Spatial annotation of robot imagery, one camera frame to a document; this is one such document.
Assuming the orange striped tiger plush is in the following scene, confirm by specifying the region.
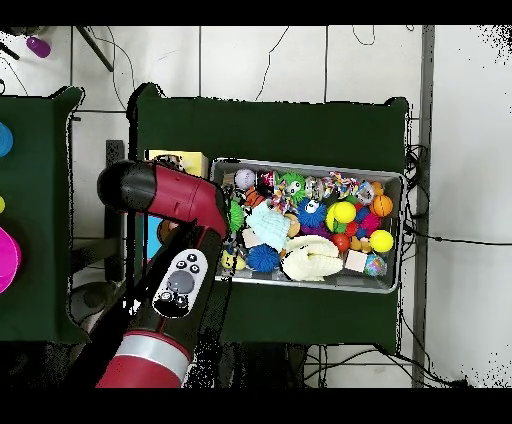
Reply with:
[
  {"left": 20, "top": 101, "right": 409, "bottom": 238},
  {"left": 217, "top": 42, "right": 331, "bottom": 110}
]
[{"left": 244, "top": 187, "right": 266, "bottom": 208}]

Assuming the green spiky rubber ball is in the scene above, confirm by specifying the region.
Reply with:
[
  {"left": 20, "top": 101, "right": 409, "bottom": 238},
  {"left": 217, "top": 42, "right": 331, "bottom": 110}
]
[{"left": 228, "top": 199, "right": 245, "bottom": 233}]

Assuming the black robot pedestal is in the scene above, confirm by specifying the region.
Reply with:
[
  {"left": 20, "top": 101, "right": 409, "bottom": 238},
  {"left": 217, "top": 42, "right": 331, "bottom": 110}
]
[{"left": 217, "top": 341, "right": 309, "bottom": 388}]

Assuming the white toy baseball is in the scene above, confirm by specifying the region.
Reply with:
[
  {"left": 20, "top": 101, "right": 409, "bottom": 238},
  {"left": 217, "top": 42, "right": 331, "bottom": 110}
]
[{"left": 234, "top": 168, "right": 257, "bottom": 190}]

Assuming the blue spiky ball with eyes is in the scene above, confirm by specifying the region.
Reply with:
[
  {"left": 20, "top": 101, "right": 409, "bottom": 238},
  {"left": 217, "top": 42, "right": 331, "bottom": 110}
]
[{"left": 296, "top": 197, "right": 328, "bottom": 228}]

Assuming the purple bottle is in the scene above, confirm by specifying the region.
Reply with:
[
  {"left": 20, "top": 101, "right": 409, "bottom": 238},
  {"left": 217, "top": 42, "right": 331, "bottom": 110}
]
[{"left": 25, "top": 35, "right": 52, "bottom": 59}]

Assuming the grey round floor base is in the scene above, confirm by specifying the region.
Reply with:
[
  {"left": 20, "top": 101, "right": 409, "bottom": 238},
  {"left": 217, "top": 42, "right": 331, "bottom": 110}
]
[{"left": 68, "top": 280, "right": 118, "bottom": 325}]

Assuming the yellow tennis ball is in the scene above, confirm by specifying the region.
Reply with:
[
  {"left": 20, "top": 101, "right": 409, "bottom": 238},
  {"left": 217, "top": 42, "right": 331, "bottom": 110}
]
[{"left": 368, "top": 229, "right": 395, "bottom": 254}]

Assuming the wooden box with three holes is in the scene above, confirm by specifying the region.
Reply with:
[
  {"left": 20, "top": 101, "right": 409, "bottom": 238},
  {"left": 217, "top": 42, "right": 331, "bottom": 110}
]
[{"left": 143, "top": 149, "right": 209, "bottom": 261}]

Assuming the light blue waffle cloth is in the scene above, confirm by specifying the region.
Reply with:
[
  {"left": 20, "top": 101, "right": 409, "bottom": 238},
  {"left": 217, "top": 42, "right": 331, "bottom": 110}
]
[{"left": 245, "top": 200, "right": 292, "bottom": 251}]

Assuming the black rod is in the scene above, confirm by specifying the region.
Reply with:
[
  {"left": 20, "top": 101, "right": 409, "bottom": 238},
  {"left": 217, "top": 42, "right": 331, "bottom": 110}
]
[{"left": 75, "top": 25, "right": 115, "bottom": 73}]

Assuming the thin black floor cable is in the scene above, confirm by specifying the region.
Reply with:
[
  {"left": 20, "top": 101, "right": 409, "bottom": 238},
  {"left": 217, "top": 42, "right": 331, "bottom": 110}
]
[{"left": 254, "top": 25, "right": 290, "bottom": 102}]

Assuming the cream waffle cloth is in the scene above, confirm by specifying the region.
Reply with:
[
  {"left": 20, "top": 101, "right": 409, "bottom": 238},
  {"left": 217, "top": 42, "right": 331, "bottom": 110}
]
[{"left": 280, "top": 234, "right": 345, "bottom": 282}]

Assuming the blue round object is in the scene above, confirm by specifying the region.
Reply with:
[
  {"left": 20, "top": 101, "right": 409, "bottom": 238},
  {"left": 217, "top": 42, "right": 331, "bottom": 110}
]
[{"left": 0, "top": 121, "right": 14, "bottom": 158}]

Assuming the dark green side table cloth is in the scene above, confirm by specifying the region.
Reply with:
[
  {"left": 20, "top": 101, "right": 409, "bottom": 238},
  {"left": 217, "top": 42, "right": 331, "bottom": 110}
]
[{"left": 0, "top": 85, "right": 94, "bottom": 345}]

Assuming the multicoloured patterned cloth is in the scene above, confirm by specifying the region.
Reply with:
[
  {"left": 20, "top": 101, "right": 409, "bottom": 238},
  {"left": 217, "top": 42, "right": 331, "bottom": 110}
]
[
  {"left": 323, "top": 171, "right": 360, "bottom": 199},
  {"left": 155, "top": 153, "right": 186, "bottom": 172},
  {"left": 270, "top": 181, "right": 299, "bottom": 213}
]

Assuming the pink round disc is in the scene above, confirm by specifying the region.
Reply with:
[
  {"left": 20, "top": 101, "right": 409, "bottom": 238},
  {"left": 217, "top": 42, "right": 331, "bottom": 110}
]
[{"left": 0, "top": 225, "right": 22, "bottom": 295}]

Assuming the orange toy basketball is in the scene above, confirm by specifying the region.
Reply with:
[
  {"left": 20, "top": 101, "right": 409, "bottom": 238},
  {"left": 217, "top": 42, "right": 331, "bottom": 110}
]
[{"left": 369, "top": 194, "right": 394, "bottom": 218}]

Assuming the green spiky ball with eyes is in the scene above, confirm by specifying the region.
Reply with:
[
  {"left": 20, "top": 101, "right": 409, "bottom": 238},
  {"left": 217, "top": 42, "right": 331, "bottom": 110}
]
[{"left": 276, "top": 171, "right": 307, "bottom": 203}]

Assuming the shallow clear mesh bin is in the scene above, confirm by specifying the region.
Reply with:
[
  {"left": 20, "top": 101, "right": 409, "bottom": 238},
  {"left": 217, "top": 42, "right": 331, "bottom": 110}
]
[{"left": 209, "top": 157, "right": 405, "bottom": 295}]

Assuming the yellow duck plush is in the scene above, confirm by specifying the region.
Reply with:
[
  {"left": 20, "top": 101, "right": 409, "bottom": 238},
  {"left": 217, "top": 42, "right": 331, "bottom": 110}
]
[{"left": 220, "top": 250, "right": 247, "bottom": 272}]

